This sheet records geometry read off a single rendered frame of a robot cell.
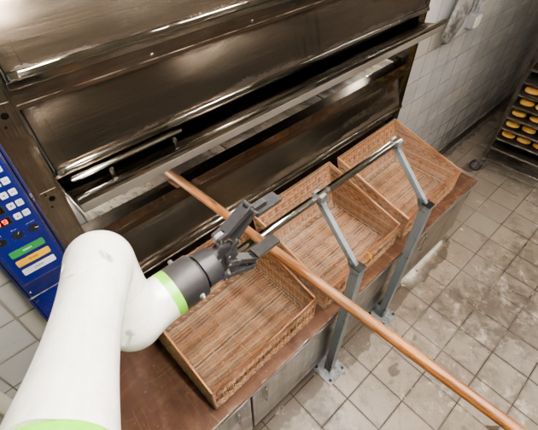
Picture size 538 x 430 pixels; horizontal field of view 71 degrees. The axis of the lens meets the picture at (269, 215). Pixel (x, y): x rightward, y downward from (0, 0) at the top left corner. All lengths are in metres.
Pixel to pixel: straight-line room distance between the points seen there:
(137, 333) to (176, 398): 0.96
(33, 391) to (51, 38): 0.78
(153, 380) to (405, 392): 1.31
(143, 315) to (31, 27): 0.66
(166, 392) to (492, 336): 1.87
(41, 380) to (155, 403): 1.22
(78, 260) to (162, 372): 1.13
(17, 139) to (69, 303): 0.64
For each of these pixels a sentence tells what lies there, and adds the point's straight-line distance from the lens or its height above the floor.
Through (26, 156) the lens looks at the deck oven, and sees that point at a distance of 1.13.
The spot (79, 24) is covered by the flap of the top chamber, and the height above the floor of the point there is 1.77.
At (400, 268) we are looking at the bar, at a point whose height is 0.51.
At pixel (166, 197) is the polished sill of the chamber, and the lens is 1.40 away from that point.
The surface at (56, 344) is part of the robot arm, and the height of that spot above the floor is 1.71.
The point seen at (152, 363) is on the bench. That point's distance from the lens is 1.71.
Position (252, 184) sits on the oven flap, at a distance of 1.67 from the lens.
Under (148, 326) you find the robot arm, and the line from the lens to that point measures 0.70.
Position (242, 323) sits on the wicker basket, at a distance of 1.71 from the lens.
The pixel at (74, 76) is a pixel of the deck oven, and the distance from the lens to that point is 1.09.
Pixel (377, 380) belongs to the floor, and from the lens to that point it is 2.31.
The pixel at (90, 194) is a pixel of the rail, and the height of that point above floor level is 1.44.
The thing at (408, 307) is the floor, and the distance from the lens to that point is 2.57.
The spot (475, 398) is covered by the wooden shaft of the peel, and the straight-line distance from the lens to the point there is 1.05.
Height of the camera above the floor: 2.10
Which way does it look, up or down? 47 degrees down
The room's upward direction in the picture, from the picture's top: straight up
